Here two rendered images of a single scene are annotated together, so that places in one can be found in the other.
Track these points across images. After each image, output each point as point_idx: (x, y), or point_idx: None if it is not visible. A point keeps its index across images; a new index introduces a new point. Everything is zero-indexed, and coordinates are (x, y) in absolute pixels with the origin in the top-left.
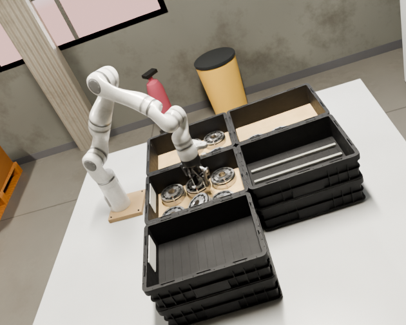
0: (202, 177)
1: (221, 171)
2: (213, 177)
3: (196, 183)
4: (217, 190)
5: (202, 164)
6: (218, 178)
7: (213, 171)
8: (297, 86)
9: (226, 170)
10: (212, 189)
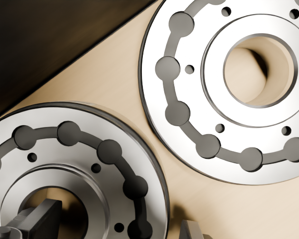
0: (62, 122)
1: (234, 32)
2: (177, 111)
3: (56, 232)
4: (231, 187)
5: (19, 32)
6: (247, 129)
7: (116, 16)
8: None
9: (272, 6)
10: (185, 186)
